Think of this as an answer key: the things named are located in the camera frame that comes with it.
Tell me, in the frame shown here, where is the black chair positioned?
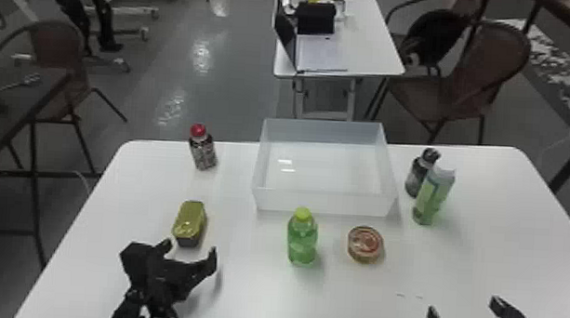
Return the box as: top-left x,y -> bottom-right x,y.
381,0 -> 491,76

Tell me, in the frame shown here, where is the brown round can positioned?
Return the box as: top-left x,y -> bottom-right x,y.
345,224 -> 388,266

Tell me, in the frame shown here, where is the yellow can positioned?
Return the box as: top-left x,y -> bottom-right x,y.
169,198 -> 210,250

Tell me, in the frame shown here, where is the red capped bottle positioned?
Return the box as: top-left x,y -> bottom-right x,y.
186,122 -> 221,172

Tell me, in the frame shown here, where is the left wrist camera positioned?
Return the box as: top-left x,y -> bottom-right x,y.
117,240 -> 161,292

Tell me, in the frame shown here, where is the black box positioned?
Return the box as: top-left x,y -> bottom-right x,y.
292,0 -> 338,38

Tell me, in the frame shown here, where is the dark side table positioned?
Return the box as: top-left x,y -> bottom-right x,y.
0,63 -> 109,272

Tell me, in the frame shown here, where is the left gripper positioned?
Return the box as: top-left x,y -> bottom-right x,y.
144,236 -> 220,304

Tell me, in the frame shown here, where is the black bottle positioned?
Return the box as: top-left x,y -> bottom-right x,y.
403,145 -> 443,201

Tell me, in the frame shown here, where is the black laptop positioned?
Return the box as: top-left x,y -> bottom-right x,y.
270,0 -> 353,78

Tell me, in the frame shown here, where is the clear box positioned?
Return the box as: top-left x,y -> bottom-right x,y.
249,114 -> 405,220

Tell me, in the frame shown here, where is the white side table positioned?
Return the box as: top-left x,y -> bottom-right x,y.
266,0 -> 411,126

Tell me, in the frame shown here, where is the green bottle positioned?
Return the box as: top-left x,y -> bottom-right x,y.
285,205 -> 321,268

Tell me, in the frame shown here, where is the brown chair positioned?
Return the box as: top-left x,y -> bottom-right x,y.
0,16 -> 135,182
363,14 -> 535,151

